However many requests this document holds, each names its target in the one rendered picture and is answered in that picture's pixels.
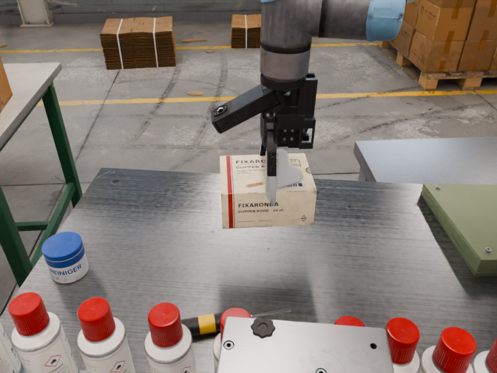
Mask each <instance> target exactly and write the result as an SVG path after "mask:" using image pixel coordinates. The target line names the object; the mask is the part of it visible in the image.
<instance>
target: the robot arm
mask: <svg viewBox="0 0 497 373"><path fill-rule="evenodd" d="M260 1H261V2H262V10H261V35H260V83H261V84H260V85H258V86H256V87H254V88H252V89H251V90H249V91H247V92H245V93H243V94H242V95H239V96H238V97H236V98H233V99H232V100H230V101H228V102H226V103H225V104H223V105H220V106H219V107H217V108H215V109H213V110H212V111H211V118H212V125H213V126H214V128H215V129H216V130H217V132H218V133H220V134H221V133H223V132H225V131H227V130H230V129H231V128H232V127H235V126H237V125H238V124H241V123H243V122H244V121H246V120H248V119H250V118H252V117H254V116H256V115H258V114H260V156H262V155H265V156H266V157H265V160H266V197H267V198H268V200H269V202H270V203H271V205H275V201H276V189H279V188H282V187H286V186H289V185H292V184H296V183H299V182H300V181H301V180H302V172H301V170H299V169H297V168H295V167H293V166H291V165H290V163H289V159H288V153H287V152H286V151H285V150H284V149H278V150H277V148H280V147H288V148H299V149H313V144H314V132H315V125H316V119H315V117H314V109H315V103H316V96H317V83H318V79H317V78H315V74H314V72H309V71H308V68H309V61H310V53H311V40H312V37H318V38H339V39H352V40H365V41H369V42H374V41H391V40H393V39H395V38H396V37H397V35H398V34H399V31H400V28H401V26H402V20H403V16H404V11H405V5H406V4H408V3H411V2H413V1H416V0H260ZM308 129H312V135H311V142H302V141H309V135H308V133H307V131H308Z"/></svg>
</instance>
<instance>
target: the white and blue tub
mask: <svg viewBox="0 0 497 373"><path fill-rule="evenodd" d="M41 250H42V252H43V255H44V258H45V261H46V263H47V266H48V269H49V271H50V274H51V276H52V279H53V280H54V281H56V282H58V283H72V282H75V281H77V280H79V279H81V278H82V277H83V276H85V274H86V273H87V271H88V269H89V264H88V260H87V256H86V252H85V250H84V245H83V242H82V239H81V236H80V235H79V234H77V233H75V232H60V233H57V234H55V235H53V236H51V237H49V238H48V239H46V241H45V242H44V243H43V245H42V248H41Z"/></svg>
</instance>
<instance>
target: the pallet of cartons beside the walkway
mask: <svg viewBox="0 0 497 373"><path fill-rule="evenodd" d="M391 45H392V46H393V47H395V48H396V49H397V50H398V52H397V53H396V52H395V51H394V50H392V49H391ZM377 47H379V48H380V49H381V51H382V52H383V53H384V54H385V55H387V56H388V57H389V58H390V59H391V60H392V61H393V62H394V63H395V64H396V65H397V66H398V67H399V68H401V69H402V70H403V71H404V72H405V73H406V74H407V75H408V76H409V77H411V78H412V79H413V80H414V81H415V82H416V83H417V84H418V85H419V86H420V87H421V88H422V89H423V90H424V91H436V86H437V84H438V81H439V79H450V80H451V81H452V82H453V83H455V84H456V85H457V86H458V87H460V88H461V89H462V90H479V89H480V85H481V81H482V78H492V79H493V80H495V81H497V0H416V1H413V2H411V3H408V4H406V5H405V11H404V16H403V20H402V26H401V28H400V31H399V34H398V35H397V37H396V38H395V39H393V40H391V41H377ZM412 63H413V64H414V65H415V66H416V67H418V68H419V69H420V70H421V74H419V73H418V72H417V71H416V70H415V69H414V68H412V67H411V65H412Z"/></svg>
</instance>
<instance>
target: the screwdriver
mask: <svg viewBox="0 0 497 373"><path fill-rule="evenodd" d="M285 312H291V308H290V309H281V310H276V311H272V312H264V313H259V314H254V315H251V318H255V317H263V316H268V315H275V314H280V313H285ZM223 313H224V312H221V313H217V314H210V315H202V316H198V317H191V318H186V319H181V323H182V324H183V325H185V326H187V327H188V328H189V330H190V332H191V333H192V336H194V335H204V334H208V333H212V332H219V331H220V317H221V315H222V314H223Z"/></svg>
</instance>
